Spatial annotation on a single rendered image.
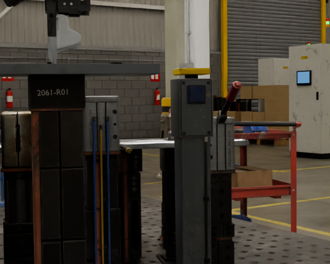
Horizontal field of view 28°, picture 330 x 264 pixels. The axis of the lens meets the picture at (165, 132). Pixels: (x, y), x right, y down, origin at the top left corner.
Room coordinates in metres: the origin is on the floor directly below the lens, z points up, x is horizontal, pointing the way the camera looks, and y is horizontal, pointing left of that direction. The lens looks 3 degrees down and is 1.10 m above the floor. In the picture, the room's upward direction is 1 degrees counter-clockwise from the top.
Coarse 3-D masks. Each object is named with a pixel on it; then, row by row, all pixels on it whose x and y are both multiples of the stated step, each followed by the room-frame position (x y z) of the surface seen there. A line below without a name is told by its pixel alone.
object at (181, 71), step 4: (180, 68) 1.24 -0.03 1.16; (184, 68) 1.24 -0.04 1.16; (188, 68) 1.25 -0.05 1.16; (192, 68) 1.25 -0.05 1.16; (196, 68) 1.25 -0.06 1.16; (200, 68) 1.25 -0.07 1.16; (204, 68) 1.25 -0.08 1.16; (208, 68) 1.26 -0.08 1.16; (176, 72) 1.27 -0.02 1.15; (180, 72) 1.24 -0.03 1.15; (184, 72) 1.24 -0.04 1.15; (188, 72) 1.25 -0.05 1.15; (192, 72) 1.25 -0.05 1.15; (196, 72) 1.25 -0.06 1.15; (200, 72) 1.25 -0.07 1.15; (204, 72) 1.25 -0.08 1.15; (208, 72) 1.25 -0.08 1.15; (188, 76) 1.27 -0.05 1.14; (192, 76) 1.26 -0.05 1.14; (196, 76) 1.27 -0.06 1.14
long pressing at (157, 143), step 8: (0, 144) 1.54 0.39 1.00; (120, 144) 1.49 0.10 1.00; (128, 144) 1.49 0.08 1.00; (136, 144) 1.50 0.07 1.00; (144, 144) 1.50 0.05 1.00; (152, 144) 1.51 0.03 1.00; (160, 144) 1.51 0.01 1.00; (168, 144) 1.51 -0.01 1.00; (240, 144) 1.55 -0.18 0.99; (248, 144) 1.57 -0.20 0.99; (0, 152) 1.43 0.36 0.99
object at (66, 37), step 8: (56, 16) 1.18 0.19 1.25; (64, 16) 1.19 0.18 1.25; (56, 24) 1.18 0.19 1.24; (64, 24) 1.19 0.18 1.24; (64, 32) 1.19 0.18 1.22; (72, 32) 1.19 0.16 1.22; (48, 40) 1.17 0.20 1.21; (56, 40) 1.17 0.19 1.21; (64, 40) 1.18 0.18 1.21; (72, 40) 1.19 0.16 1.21; (80, 40) 1.19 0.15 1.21; (48, 48) 1.18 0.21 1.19; (56, 48) 1.18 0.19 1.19; (48, 56) 1.19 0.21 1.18; (56, 56) 1.18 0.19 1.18
